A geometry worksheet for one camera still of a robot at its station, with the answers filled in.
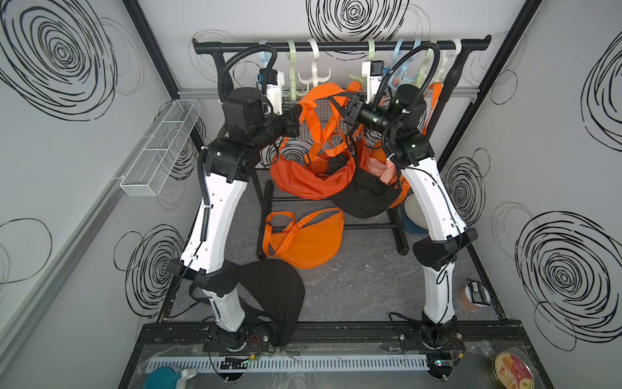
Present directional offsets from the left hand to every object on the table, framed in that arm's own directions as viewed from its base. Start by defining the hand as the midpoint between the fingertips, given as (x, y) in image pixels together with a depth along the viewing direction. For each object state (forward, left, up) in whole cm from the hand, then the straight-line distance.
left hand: (300, 106), depth 60 cm
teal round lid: (-53, +35, -49) cm, 80 cm away
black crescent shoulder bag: (-4, -22, -30) cm, 37 cm away
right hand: (+1, -8, +3) cm, 8 cm away
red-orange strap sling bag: (-6, -4, -20) cm, 21 cm away
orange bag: (-10, -3, -51) cm, 52 cm away
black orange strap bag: (-29, +9, -54) cm, 62 cm away
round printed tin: (-49, -60, -49) cm, 92 cm away
